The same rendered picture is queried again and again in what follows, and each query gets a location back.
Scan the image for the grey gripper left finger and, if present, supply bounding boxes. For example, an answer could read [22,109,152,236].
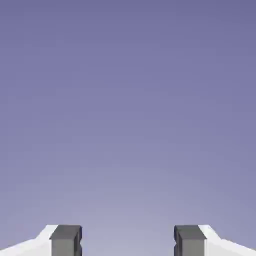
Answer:
[0,224,83,256]

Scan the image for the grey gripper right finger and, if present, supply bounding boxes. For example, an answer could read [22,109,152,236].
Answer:
[173,224,256,256]

